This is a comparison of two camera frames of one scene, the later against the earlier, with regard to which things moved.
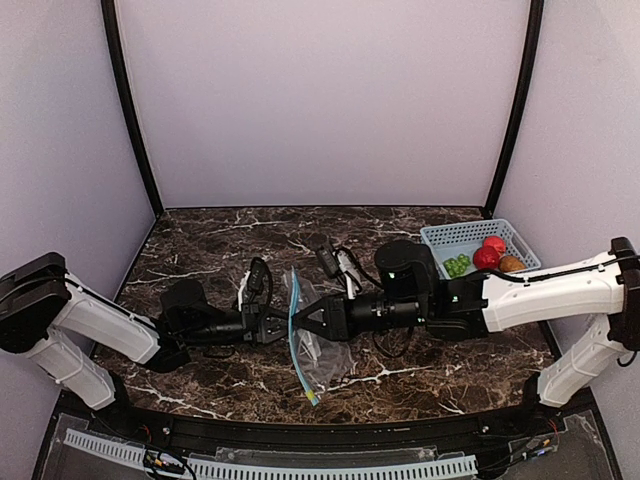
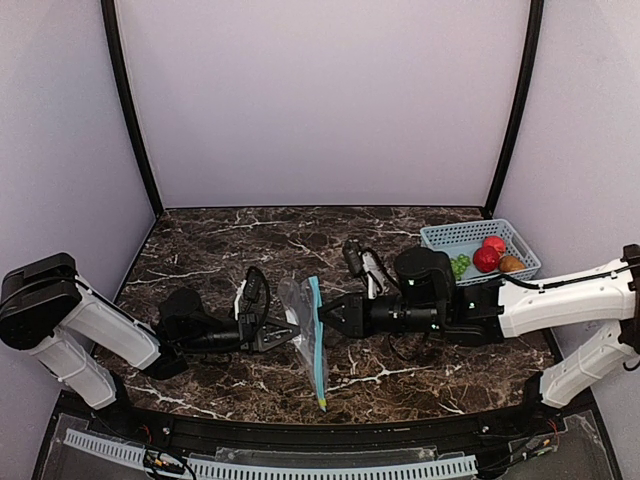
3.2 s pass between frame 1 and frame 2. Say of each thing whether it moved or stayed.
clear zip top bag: moved
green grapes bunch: stayed
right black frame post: stayed
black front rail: stayed
